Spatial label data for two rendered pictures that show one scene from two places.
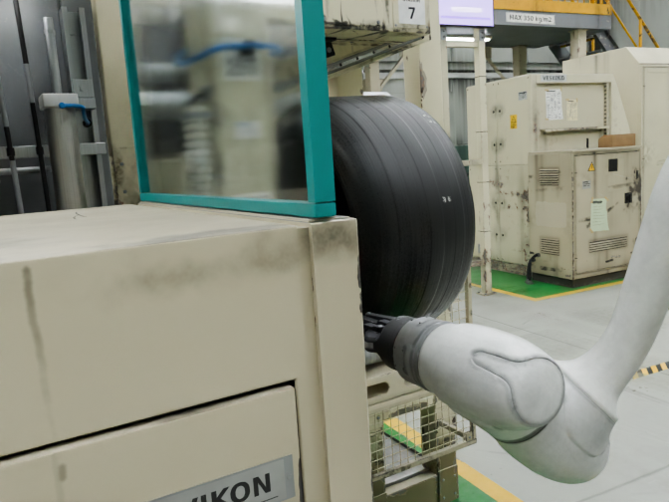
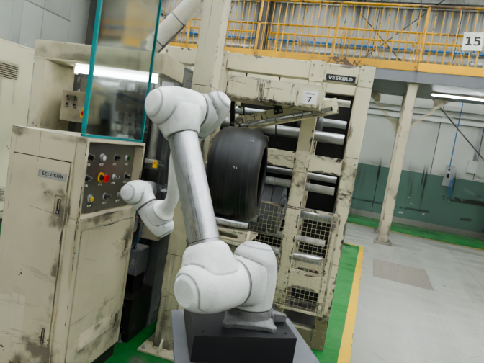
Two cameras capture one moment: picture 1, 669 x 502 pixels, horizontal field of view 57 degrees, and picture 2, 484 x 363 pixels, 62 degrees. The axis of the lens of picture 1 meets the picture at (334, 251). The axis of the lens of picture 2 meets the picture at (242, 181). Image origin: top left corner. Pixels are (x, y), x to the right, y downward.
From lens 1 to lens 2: 177 cm
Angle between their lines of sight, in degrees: 43
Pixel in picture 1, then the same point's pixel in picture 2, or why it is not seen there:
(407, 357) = not seen: hidden behind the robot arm
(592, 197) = not seen: outside the picture
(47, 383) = (39, 147)
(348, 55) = (289, 114)
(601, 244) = not seen: outside the picture
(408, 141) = (231, 145)
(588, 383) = (156, 204)
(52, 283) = (43, 134)
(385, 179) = (213, 154)
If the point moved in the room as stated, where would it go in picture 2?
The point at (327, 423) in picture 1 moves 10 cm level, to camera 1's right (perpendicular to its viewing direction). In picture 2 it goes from (75, 173) to (85, 176)
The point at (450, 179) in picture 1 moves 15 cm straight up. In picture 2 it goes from (240, 161) to (245, 133)
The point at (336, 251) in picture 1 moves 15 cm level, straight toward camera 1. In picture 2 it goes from (83, 142) to (47, 138)
